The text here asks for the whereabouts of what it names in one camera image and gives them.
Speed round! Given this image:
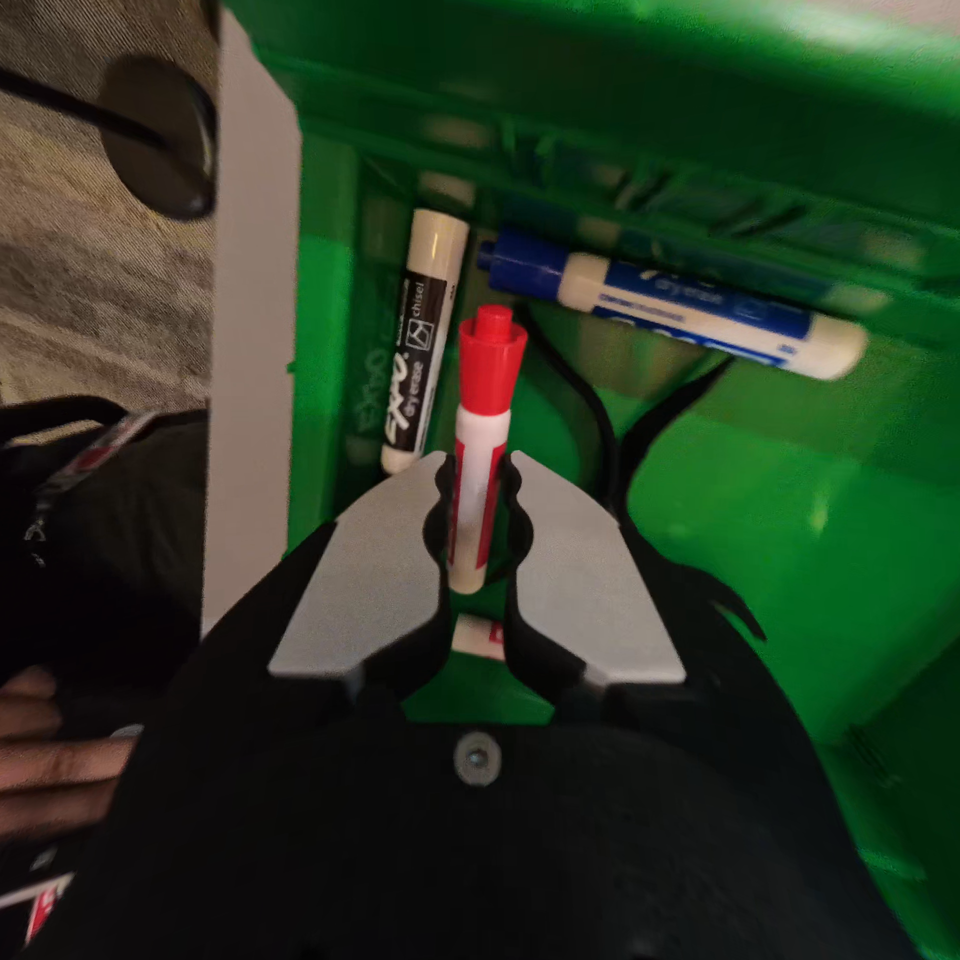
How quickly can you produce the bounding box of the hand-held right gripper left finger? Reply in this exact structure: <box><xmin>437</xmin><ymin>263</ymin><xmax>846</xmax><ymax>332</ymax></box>
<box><xmin>268</xmin><ymin>452</ymin><xmax>457</xmax><ymax>702</ymax></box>

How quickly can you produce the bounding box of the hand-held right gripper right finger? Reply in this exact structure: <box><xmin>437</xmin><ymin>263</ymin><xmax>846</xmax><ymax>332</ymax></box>
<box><xmin>501</xmin><ymin>450</ymin><xmax>687</xmax><ymax>695</ymax></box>

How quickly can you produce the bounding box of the green plastic bin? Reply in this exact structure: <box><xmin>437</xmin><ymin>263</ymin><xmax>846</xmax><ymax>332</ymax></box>
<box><xmin>221</xmin><ymin>0</ymin><xmax>960</xmax><ymax>960</ymax></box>

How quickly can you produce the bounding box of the black fuzzy tie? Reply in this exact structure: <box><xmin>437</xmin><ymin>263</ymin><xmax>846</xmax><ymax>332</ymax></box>
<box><xmin>525</xmin><ymin>303</ymin><xmax>620</xmax><ymax>519</ymax></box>

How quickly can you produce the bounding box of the red dry erase marker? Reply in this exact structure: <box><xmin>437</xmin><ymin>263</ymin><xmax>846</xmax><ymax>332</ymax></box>
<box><xmin>450</xmin><ymin>613</ymin><xmax>507</xmax><ymax>663</ymax></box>
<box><xmin>448</xmin><ymin>303</ymin><xmax>530</xmax><ymax>595</ymax></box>

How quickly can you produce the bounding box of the person's left hand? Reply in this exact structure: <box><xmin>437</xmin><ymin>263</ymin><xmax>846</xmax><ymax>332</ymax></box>
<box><xmin>0</xmin><ymin>666</ymin><xmax>140</xmax><ymax>845</ymax></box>

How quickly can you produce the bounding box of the green dry erase marker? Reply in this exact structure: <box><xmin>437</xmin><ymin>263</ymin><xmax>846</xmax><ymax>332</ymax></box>
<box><xmin>343</xmin><ymin>191</ymin><xmax>410</xmax><ymax>470</ymax></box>

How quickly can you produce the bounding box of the person's black sweater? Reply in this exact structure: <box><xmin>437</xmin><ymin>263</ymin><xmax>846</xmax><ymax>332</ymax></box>
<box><xmin>0</xmin><ymin>397</ymin><xmax>211</xmax><ymax>721</ymax></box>

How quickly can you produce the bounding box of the black dry erase marker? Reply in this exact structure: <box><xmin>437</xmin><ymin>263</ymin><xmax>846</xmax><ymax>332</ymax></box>
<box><xmin>380</xmin><ymin>208</ymin><xmax>471</xmax><ymax>475</ymax></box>

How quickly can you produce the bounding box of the blue dry erase marker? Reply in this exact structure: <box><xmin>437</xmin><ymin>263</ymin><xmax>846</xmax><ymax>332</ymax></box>
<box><xmin>476</xmin><ymin>228</ymin><xmax>870</xmax><ymax>381</ymax></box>

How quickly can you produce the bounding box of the black round stand base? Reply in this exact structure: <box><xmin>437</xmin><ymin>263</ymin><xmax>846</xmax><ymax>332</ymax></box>
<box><xmin>0</xmin><ymin>56</ymin><xmax>220</xmax><ymax>222</ymax></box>

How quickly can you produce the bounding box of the red white lanyard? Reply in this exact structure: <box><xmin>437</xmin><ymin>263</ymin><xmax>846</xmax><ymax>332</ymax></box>
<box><xmin>22</xmin><ymin>408</ymin><xmax>162</xmax><ymax>549</ymax></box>

